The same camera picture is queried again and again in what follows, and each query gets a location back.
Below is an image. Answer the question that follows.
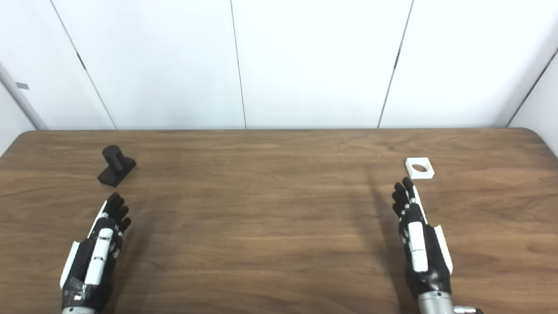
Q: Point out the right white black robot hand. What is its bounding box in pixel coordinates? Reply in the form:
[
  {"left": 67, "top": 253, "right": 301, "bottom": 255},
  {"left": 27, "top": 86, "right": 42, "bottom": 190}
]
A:
[{"left": 391, "top": 177, "right": 454, "bottom": 298}]

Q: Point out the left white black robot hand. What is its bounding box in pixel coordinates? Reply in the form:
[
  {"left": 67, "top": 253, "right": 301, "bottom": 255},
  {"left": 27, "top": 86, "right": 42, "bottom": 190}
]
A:
[{"left": 60, "top": 192, "right": 132, "bottom": 310}]

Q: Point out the white square piece with hole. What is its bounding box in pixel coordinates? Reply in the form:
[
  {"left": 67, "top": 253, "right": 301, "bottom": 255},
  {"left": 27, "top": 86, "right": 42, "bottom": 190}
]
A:
[{"left": 405, "top": 157, "right": 435, "bottom": 180}]

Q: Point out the black peg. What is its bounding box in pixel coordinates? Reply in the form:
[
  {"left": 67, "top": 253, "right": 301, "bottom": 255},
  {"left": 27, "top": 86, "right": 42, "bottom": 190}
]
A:
[{"left": 97, "top": 145, "right": 137, "bottom": 188}]

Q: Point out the gray wall corner strip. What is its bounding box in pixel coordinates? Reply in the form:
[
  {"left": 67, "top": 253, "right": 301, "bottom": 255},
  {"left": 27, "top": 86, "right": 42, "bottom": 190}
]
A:
[{"left": 0, "top": 65, "right": 48, "bottom": 130}]

